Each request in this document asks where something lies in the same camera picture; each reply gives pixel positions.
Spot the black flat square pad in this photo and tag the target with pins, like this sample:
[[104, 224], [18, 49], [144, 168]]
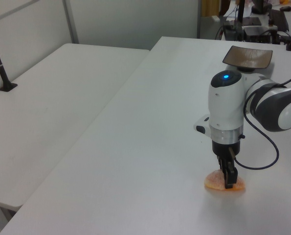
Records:
[[251, 21]]

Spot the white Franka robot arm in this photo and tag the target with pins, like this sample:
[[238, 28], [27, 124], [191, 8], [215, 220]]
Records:
[[224, 105]]

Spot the grey metal partition post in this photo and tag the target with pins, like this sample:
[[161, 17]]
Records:
[[70, 22]]

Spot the black computer mouse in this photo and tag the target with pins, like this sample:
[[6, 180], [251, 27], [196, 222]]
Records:
[[285, 8]]

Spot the white adjacent table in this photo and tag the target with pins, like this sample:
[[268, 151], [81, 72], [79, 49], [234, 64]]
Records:
[[50, 102]]

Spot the black monitor stand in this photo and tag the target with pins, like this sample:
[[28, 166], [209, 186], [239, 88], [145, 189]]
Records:
[[260, 6]]

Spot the grey electronics box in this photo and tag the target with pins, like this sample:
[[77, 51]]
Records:
[[256, 33]]

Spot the black camera stand with base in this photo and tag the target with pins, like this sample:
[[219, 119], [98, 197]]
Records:
[[3, 73]]

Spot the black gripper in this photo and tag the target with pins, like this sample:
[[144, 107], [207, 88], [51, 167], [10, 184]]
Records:
[[223, 148]]

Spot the orange sesame bread roll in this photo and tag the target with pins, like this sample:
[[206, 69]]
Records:
[[215, 180]]

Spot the black upright pole stand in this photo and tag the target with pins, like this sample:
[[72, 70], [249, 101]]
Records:
[[239, 22]]

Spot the brown square ceramic plate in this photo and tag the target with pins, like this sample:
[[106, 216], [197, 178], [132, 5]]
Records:
[[248, 57]]

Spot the black keyboard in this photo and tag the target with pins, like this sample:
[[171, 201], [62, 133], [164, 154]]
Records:
[[279, 20]]

